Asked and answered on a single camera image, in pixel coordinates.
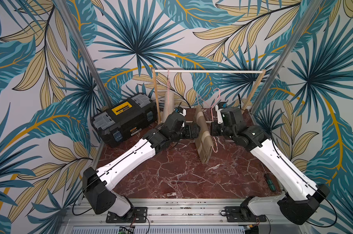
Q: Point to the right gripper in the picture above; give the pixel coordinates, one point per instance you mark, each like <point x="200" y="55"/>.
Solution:
<point x="216" y="128"/>

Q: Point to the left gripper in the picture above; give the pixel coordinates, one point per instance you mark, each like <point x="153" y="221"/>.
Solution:
<point x="189" y="134"/>

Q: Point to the beige wool scarf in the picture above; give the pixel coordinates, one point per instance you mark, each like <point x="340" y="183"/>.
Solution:
<point x="168" y="105"/>

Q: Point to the brown plaid scarf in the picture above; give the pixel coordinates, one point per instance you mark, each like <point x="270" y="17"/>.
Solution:
<point x="204" y="141"/>

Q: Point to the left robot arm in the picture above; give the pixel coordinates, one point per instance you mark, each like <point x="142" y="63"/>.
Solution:
<point x="99" y="184"/>

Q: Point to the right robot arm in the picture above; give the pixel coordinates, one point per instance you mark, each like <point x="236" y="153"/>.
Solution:
<point x="303" y="196"/>

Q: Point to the black yellow toolbox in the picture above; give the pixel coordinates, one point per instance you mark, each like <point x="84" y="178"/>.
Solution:
<point x="125" y="120"/>

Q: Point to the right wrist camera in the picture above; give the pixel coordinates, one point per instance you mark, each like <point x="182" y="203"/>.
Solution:
<point x="218" y="108"/>

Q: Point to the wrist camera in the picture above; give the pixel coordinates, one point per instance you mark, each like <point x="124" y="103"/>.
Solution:
<point x="181" y="111"/>
<point x="218" y="108"/>

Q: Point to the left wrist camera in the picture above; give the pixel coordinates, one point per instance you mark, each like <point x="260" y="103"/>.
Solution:
<point x="181" y="111"/>

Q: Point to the green handled screwdriver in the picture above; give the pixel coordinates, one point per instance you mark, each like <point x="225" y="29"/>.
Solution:
<point x="269" y="180"/>

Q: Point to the left aluminium frame post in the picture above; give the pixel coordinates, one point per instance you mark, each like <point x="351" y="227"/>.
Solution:
<point x="72" y="26"/>

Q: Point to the aluminium frame post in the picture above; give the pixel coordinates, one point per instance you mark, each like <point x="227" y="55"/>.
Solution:
<point x="304" y="21"/>
<point x="72" y="26"/>

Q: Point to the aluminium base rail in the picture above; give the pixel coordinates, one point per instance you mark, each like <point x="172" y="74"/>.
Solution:
<point x="174" y="216"/>

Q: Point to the right aluminium frame post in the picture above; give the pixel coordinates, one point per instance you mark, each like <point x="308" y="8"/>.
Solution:
<point x="304" y="21"/>

